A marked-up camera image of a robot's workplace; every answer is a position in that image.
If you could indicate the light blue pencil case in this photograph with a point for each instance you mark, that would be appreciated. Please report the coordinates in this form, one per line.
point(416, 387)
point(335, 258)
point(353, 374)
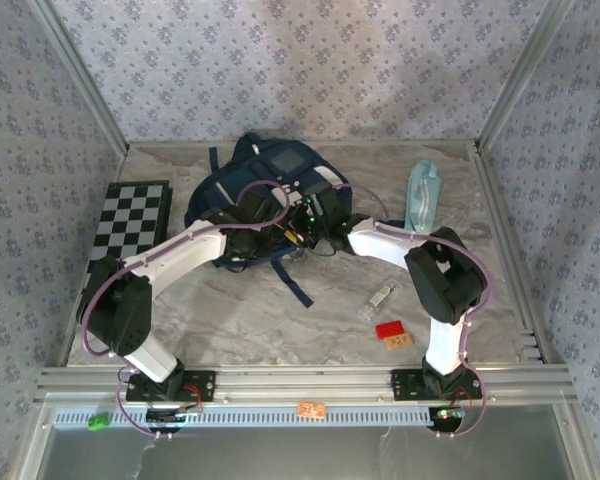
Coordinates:
point(422, 195)

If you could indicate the red rectangular block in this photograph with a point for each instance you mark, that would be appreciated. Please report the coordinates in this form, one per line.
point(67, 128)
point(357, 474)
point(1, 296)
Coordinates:
point(390, 330)

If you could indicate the aluminium frame post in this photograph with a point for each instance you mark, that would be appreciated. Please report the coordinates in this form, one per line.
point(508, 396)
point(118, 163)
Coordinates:
point(80, 80)
point(525, 75)

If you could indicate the black white chessboard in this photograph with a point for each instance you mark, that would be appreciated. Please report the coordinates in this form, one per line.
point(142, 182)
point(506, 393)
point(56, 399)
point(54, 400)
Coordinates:
point(125, 215)

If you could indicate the aluminium mounting rail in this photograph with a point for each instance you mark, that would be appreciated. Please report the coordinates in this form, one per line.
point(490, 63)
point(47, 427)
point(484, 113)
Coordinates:
point(300, 382)

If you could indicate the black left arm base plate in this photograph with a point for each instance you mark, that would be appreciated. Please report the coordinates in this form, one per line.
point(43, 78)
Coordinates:
point(200, 385)

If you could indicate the aluminium table side rail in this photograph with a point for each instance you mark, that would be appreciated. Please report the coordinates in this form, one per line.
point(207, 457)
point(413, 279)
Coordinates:
point(505, 240)

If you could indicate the grey metal front tray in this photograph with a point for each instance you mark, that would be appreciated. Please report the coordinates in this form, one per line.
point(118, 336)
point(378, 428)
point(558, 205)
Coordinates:
point(300, 455)

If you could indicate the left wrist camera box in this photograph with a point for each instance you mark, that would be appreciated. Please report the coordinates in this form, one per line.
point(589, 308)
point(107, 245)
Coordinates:
point(287, 197)

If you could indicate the orange paper tag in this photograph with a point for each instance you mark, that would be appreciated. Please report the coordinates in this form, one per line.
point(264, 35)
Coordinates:
point(310, 409)

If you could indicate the orange rectangular block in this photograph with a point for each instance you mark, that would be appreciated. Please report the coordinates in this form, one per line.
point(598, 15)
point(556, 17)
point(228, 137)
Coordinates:
point(400, 342)

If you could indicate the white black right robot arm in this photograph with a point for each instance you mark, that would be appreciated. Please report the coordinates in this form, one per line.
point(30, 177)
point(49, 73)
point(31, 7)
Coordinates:
point(380, 245)

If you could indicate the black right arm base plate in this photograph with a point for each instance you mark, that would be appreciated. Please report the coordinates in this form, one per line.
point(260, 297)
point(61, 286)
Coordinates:
point(405, 384)

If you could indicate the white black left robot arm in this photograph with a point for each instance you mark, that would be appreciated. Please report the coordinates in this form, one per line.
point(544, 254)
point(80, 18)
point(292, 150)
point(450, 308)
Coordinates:
point(190, 250)

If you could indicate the navy blue backpack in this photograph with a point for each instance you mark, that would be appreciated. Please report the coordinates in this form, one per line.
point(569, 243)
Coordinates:
point(240, 155)

